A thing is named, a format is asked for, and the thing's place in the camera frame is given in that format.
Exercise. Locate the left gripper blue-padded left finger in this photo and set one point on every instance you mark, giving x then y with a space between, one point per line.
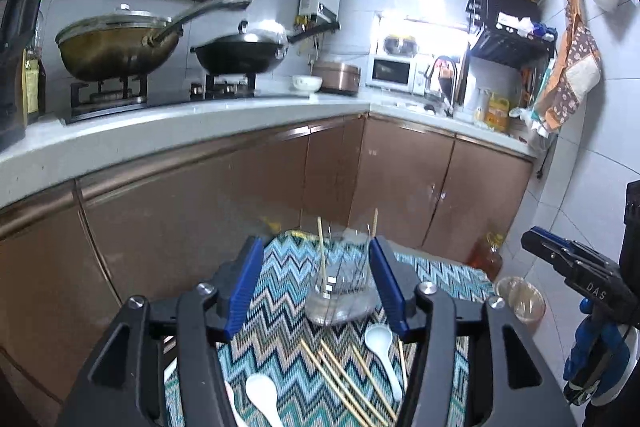
122 381

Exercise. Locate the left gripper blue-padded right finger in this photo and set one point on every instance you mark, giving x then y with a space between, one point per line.
509 383

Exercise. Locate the kitchen faucet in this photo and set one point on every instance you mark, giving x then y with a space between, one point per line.
441 81

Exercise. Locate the blue gloved right hand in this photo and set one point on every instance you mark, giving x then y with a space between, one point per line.
601 360

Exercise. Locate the white ceramic spoon right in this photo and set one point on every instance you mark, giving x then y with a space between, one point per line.
378 339

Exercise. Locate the white ceramic spoon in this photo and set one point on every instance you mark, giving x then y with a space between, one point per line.
378 339
262 392
239 421

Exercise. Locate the white ceramic spoon left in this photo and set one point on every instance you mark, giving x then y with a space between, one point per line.
239 421

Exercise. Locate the oil bottle on floor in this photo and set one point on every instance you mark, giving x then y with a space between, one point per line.
485 255

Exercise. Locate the trash bin with bag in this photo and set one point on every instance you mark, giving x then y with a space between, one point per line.
524 299

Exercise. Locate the white ceramic spoon middle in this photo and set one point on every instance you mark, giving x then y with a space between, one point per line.
262 392

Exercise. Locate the yellow oil bottle on counter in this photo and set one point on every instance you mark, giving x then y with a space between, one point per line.
497 115

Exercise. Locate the brown patterned apron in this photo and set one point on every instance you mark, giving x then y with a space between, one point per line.
576 70

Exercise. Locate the white microwave oven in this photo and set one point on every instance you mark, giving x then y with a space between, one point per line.
391 72

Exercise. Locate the gas stove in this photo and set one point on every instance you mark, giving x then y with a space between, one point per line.
133 94

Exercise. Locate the brown rice cooker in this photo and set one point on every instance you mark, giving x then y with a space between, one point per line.
337 77

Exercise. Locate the white bowl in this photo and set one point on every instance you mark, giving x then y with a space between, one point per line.
306 83

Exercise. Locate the black wok with lid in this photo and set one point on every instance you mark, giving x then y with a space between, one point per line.
252 49

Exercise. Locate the brass wok with glass lid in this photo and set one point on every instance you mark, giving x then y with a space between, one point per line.
126 42

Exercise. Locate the oil bottle beside kettle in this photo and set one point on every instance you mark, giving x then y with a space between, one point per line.
34 77

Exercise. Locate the wire utensil holder with plastic cup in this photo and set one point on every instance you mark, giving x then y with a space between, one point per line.
350 291

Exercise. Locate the black wall dish rack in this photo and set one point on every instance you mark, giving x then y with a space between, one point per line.
509 32

